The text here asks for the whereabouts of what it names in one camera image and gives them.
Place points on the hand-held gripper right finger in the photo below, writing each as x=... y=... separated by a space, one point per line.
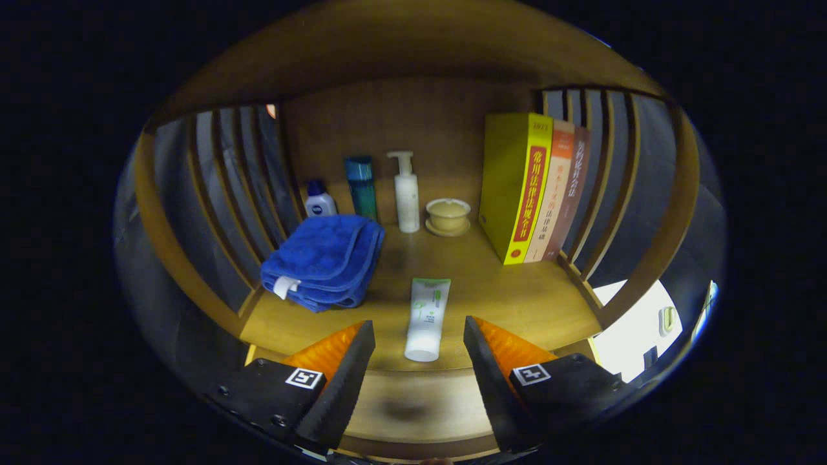
x=497 y=394

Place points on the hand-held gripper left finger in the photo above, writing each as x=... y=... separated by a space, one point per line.
x=336 y=394

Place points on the wooden drawer with black knob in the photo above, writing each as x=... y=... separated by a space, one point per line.
x=420 y=413

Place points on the white and green tube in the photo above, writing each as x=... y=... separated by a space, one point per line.
x=426 y=323

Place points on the wooden countertop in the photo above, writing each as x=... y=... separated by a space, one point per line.
x=491 y=297

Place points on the white side cabinet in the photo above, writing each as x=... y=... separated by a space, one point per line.
x=633 y=329

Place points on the wooden cabinet with slatted sides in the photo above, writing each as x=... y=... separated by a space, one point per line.
x=387 y=51

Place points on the folded blue towel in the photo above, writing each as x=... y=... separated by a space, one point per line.
x=323 y=258

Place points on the small pale green holder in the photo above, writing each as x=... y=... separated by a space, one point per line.
x=667 y=321

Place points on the beige lidded tea bowl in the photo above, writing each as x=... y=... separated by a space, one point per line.
x=448 y=216

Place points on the small white bottle blue cap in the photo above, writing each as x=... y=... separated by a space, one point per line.
x=320 y=205

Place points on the orange book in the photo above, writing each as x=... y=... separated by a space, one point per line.
x=552 y=200

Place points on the white pump bottle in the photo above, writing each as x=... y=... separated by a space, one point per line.
x=408 y=200

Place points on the thick yellow book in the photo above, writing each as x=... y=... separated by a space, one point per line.
x=510 y=187

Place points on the teal bottle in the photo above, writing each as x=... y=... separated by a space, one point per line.
x=360 y=187

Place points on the brown book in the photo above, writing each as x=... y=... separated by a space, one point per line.
x=572 y=194

